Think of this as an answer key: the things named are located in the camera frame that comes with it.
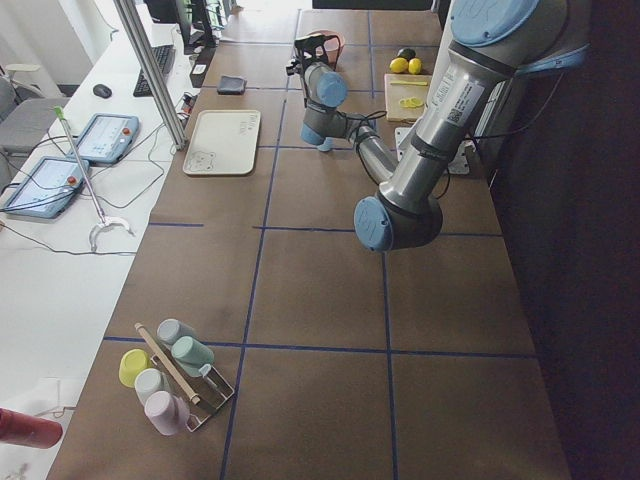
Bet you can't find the reacher grabber stick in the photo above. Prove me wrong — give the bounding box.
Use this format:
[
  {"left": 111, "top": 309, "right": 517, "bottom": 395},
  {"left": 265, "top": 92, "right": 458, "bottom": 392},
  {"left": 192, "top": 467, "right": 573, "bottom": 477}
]
[{"left": 53, "top": 105, "right": 134, "bottom": 253}]

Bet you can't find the red bottle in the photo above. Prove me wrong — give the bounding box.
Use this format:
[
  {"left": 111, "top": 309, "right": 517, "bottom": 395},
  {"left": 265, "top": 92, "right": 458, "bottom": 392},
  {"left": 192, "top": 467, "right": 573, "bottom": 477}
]
[{"left": 1, "top": 409, "right": 63, "bottom": 449}]

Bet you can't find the wooden rack handle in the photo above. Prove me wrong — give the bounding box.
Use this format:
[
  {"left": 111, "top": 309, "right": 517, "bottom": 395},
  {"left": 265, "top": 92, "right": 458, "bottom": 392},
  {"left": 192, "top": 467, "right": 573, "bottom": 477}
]
[{"left": 134, "top": 323, "right": 200, "bottom": 405}]

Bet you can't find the light blue cup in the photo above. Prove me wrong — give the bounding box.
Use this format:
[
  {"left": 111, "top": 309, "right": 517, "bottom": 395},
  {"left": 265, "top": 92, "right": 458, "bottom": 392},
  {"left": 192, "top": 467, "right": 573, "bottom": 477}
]
[{"left": 317, "top": 138, "right": 333, "bottom": 153}]

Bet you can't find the far teach pendant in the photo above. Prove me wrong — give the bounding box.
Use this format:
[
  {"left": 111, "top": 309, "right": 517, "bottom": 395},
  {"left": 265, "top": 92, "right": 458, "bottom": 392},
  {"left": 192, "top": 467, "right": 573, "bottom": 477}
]
[{"left": 75, "top": 113, "right": 140, "bottom": 166}]

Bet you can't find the pink bowl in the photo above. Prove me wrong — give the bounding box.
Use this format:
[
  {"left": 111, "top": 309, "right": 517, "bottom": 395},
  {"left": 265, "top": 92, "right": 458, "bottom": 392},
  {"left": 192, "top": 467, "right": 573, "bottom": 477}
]
[{"left": 308, "top": 29, "right": 345, "bottom": 70}]

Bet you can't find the white cup rack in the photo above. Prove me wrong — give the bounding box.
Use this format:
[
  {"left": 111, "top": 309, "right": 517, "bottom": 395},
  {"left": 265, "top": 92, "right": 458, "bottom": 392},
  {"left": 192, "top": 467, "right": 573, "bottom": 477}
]
[{"left": 151, "top": 351, "right": 235, "bottom": 433}]

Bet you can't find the pink cup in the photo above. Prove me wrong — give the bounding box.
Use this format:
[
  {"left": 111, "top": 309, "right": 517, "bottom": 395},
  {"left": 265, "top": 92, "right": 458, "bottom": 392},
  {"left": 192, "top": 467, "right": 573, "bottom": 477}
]
[{"left": 144, "top": 391, "right": 190, "bottom": 436}]

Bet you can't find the grey folded cloth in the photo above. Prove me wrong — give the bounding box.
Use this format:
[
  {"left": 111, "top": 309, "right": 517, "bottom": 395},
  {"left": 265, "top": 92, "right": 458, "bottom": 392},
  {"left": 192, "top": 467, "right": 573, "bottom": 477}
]
[{"left": 216, "top": 75, "right": 247, "bottom": 96}]

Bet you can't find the yellow plastic knife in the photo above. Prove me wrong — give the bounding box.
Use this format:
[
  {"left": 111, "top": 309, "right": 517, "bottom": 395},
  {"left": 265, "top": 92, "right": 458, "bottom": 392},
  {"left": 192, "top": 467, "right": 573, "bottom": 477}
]
[{"left": 389, "top": 80, "right": 430, "bottom": 87}]

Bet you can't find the teach pendant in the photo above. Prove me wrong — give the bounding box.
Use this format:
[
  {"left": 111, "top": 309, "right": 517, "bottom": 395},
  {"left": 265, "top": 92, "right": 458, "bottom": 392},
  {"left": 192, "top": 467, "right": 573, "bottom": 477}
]
[
  {"left": 1, "top": 156, "right": 85, "bottom": 219},
  {"left": 75, "top": 113, "right": 140, "bottom": 166}
]

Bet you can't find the grey cup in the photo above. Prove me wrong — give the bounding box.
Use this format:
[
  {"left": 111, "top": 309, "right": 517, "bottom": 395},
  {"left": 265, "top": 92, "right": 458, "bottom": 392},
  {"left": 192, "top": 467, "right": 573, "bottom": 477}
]
[{"left": 156, "top": 318, "right": 197, "bottom": 347}]

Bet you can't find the white cup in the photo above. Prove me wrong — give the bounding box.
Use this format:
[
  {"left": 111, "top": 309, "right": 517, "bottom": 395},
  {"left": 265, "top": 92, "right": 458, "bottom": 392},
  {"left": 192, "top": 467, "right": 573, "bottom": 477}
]
[{"left": 134, "top": 368, "right": 173, "bottom": 406}]

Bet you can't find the black computer mouse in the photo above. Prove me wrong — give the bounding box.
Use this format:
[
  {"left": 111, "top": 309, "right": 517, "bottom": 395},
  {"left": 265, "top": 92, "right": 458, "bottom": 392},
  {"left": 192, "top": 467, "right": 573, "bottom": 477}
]
[{"left": 92, "top": 84, "right": 112, "bottom": 99}]

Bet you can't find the near teach pendant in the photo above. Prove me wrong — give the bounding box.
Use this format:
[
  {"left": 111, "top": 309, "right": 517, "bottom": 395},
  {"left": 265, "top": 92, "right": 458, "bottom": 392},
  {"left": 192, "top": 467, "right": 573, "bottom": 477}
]
[{"left": 1, "top": 156, "right": 85, "bottom": 219}]

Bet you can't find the green avocado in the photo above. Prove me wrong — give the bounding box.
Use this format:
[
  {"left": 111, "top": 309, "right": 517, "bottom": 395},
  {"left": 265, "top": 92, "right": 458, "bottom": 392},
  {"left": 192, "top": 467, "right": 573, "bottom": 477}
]
[{"left": 397, "top": 47, "right": 416, "bottom": 61}]

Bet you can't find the mint green cup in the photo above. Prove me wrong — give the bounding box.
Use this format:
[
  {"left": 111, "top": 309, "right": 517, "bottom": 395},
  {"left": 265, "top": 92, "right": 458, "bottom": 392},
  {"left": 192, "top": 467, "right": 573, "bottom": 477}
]
[{"left": 171, "top": 336, "right": 215, "bottom": 378}]

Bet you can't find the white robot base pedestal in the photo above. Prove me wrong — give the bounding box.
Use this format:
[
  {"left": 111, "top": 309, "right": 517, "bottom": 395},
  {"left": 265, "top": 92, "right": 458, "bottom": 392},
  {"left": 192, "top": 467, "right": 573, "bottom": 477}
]
[{"left": 394, "top": 124, "right": 476, "bottom": 176}]

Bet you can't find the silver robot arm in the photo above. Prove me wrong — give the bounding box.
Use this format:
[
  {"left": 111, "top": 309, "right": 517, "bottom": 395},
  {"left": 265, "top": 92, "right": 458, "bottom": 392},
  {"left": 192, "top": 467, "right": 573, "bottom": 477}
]
[{"left": 286, "top": 1, "right": 591, "bottom": 251}]

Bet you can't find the yellow cup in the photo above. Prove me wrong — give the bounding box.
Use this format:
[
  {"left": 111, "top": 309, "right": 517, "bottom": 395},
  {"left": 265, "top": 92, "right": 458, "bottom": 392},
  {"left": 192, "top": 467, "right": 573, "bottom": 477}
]
[{"left": 118, "top": 348, "right": 153, "bottom": 388}]

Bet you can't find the wooden cutting board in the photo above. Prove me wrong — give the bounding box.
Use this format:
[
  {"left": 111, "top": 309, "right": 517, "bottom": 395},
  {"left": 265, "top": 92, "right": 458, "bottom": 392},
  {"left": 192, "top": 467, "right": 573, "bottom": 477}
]
[{"left": 384, "top": 74, "right": 431, "bottom": 122}]

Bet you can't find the black keyboard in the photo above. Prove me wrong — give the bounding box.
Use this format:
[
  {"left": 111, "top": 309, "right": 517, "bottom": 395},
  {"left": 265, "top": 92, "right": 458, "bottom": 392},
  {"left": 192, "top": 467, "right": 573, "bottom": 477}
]
[{"left": 132, "top": 44, "right": 177, "bottom": 98}]

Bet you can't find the black camera cable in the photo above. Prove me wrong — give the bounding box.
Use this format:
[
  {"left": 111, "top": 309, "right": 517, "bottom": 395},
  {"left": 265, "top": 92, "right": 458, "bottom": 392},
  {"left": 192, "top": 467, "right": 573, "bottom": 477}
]
[{"left": 339, "top": 110, "right": 396, "bottom": 151}]

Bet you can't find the cream bear tray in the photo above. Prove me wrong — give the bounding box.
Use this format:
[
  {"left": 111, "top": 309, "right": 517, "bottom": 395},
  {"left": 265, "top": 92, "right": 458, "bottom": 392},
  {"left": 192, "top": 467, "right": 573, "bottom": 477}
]
[{"left": 183, "top": 110, "right": 261, "bottom": 176}]

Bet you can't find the aluminium frame post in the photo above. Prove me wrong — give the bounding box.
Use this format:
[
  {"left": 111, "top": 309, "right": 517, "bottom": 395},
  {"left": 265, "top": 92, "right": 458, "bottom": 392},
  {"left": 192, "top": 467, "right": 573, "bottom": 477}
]
[{"left": 114, "top": 0, "right": 187, "bottom": 151}]

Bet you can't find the black device box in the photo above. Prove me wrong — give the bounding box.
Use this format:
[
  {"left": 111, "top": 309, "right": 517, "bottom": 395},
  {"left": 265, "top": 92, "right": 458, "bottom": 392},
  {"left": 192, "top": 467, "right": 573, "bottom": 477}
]
[{"left": 190, "top": 48, "right": 215, "bottom": 88}]

